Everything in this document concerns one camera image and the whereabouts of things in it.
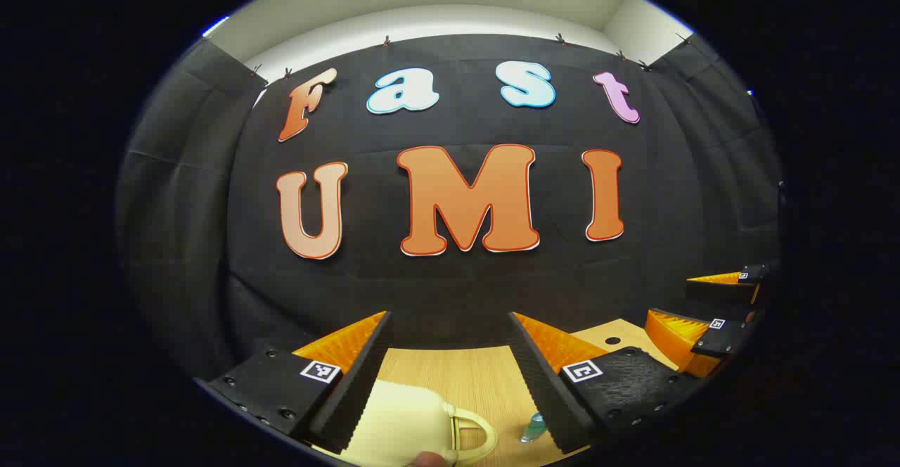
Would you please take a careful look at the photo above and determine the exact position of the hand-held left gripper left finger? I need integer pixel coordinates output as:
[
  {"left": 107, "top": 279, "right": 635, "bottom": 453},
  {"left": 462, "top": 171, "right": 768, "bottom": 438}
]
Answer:
[{"left": 193, "top": 310, "right": 393, "bottom": 455}]

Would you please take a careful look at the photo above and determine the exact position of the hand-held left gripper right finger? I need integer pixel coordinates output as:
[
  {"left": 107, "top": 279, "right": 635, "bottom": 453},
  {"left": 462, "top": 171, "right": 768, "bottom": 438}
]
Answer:
[{"left": 508, "top": 311, "right": 704, "bottom": 455}]

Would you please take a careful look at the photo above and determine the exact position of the cream suitcase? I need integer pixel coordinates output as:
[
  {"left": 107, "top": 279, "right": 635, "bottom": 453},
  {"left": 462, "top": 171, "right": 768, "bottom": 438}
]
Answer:
[{"left": 313, "top": 380, "right": 499, "bottom": 467}]

